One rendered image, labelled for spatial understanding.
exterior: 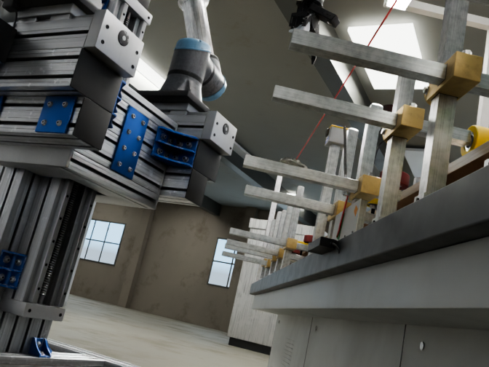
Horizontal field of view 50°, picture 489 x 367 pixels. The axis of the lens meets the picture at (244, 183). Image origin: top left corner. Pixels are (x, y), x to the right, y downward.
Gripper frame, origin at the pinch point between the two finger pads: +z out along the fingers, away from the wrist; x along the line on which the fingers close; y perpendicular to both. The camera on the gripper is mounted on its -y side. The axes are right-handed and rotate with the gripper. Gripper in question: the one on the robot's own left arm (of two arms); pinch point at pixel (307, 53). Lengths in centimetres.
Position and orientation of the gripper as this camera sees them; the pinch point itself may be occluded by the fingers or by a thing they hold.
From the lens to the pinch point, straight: 180.6
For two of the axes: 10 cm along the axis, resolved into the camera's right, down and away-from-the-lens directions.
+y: -8.8, -0.8, 4.7
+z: -2.1, 9.5, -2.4
